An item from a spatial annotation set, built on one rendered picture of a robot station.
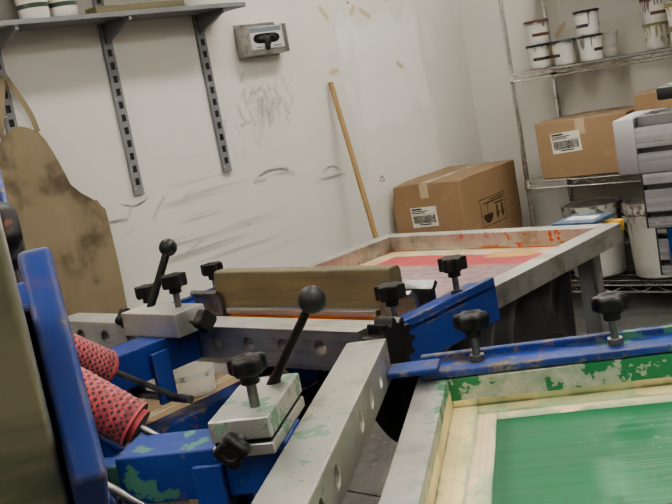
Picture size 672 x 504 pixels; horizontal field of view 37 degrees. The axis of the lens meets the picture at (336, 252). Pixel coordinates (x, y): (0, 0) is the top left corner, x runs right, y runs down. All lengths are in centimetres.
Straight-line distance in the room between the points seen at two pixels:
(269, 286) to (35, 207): 204
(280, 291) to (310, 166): 298
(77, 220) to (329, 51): 168
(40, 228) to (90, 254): 23
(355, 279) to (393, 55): 372
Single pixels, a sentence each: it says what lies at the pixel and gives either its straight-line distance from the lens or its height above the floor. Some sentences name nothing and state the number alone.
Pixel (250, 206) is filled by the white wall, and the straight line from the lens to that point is 437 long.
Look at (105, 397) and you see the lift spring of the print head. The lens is 106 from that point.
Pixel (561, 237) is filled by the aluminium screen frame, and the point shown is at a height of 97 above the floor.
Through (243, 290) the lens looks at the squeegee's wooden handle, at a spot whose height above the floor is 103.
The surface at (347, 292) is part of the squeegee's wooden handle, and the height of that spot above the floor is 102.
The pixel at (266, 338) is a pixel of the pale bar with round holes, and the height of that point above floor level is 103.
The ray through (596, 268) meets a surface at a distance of 225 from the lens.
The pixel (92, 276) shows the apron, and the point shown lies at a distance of 378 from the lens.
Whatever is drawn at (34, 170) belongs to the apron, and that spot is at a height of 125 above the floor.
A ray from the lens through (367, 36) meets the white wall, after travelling 510.
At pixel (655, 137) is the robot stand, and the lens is 165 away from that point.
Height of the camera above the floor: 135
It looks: 9 degrees down
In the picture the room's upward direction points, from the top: 10 degrees counter-clockwise
